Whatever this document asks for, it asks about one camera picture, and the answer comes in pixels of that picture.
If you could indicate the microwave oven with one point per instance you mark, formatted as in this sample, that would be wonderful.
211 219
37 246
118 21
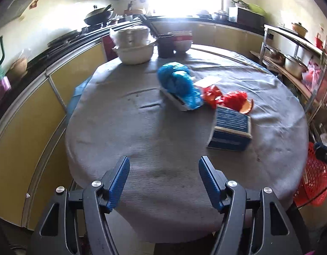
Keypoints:
246 17

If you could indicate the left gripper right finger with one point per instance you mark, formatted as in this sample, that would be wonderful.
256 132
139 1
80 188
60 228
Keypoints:
229 199

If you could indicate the red plastic basket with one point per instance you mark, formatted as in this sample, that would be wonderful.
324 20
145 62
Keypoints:
312 188

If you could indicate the red plastic bag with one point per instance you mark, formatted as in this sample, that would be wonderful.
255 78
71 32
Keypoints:
234 100

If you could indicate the grey tablecloth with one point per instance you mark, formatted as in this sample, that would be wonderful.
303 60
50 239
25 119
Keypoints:
122 112

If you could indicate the white tray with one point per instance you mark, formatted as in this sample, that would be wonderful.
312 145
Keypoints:
178 103

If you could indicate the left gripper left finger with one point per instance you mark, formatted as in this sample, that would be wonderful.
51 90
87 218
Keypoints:
99 199

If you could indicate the purple thermos flask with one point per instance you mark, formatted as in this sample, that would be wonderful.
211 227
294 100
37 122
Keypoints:
5 86

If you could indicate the dark chopstick cup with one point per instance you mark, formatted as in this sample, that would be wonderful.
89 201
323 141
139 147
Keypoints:
165 43

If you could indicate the white basin with bowls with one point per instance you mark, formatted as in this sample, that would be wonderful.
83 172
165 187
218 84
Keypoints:
134 45

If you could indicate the steel pot on shelf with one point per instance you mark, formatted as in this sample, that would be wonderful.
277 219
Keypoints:
295 66

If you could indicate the metal kitchen shelf rack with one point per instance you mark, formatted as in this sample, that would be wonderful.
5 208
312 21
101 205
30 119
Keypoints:
312 88

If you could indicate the gas stove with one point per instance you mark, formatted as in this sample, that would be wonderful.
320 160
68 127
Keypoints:
73 35

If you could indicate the white medicine box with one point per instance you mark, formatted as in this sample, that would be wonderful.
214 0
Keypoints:
207 81

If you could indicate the yellow enamel pot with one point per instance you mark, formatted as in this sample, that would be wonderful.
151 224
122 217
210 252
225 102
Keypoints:
299 29

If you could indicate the blue plastic bag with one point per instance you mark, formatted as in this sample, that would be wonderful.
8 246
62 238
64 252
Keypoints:
176 79

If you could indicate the black wok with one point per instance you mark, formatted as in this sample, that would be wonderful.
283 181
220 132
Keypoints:
99 15

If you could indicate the blue cardboard box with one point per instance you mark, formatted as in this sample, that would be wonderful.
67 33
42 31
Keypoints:
231 131

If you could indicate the stacked red white bowls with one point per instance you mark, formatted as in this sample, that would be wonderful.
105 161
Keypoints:
182 40

